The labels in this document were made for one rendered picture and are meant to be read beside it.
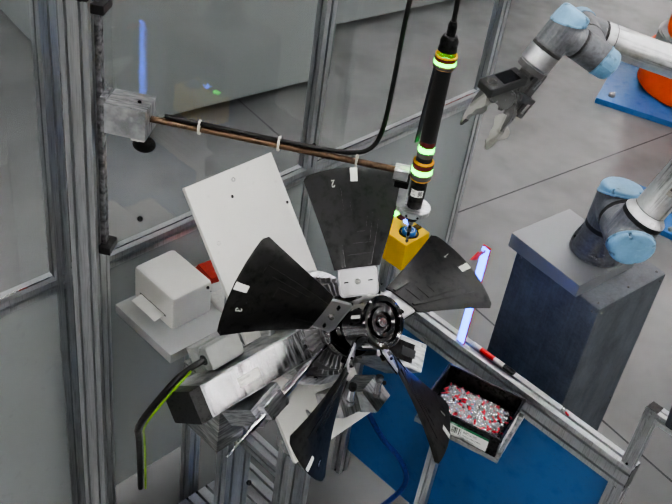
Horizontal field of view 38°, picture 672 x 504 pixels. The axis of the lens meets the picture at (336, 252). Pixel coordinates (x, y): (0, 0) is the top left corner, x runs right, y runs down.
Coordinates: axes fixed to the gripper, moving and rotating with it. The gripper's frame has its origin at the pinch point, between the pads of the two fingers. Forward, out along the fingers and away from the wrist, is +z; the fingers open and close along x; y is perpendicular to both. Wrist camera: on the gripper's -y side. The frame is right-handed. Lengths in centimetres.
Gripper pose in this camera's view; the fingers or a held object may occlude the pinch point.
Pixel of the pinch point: (473, 133)
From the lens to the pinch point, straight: 231.9
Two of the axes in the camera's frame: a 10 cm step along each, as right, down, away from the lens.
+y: 6.2, 0.8, 7.8
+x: -5.5, -6.8, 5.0
